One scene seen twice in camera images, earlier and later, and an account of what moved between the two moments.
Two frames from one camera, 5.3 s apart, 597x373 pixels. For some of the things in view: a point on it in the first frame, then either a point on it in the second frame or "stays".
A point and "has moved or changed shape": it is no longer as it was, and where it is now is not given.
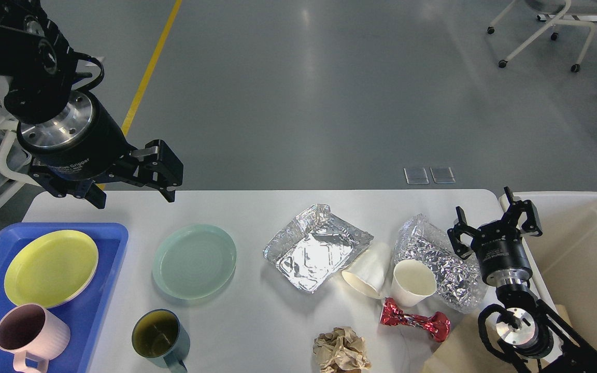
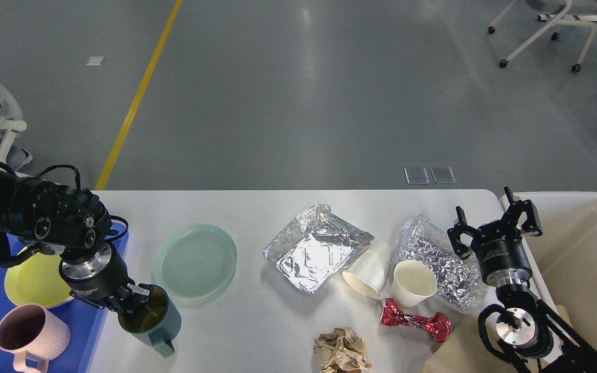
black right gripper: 501,254 stays
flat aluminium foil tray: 311,248 stays
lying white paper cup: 367,274 stays
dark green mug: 158,334 has moved or changed shape
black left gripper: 81,146 -> 96,281
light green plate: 194,262 stays
